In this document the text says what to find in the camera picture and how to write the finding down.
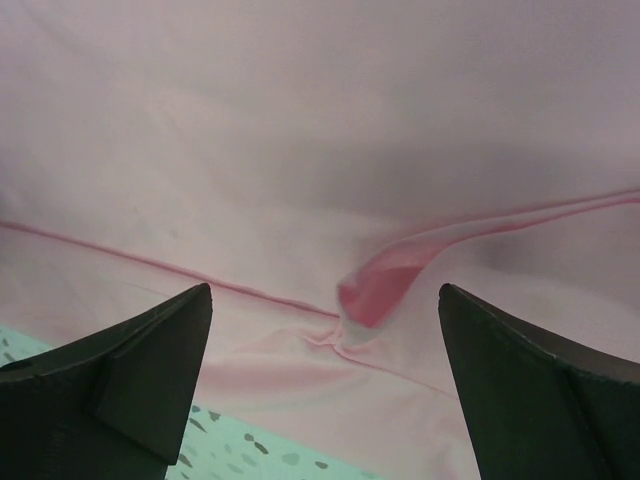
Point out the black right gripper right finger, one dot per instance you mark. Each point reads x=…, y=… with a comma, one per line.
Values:
x=538, y=405

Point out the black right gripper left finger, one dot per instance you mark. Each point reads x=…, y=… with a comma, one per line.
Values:
x=112, y=405

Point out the pink t shirt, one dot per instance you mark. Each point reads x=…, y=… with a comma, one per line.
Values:
x=325, y=166

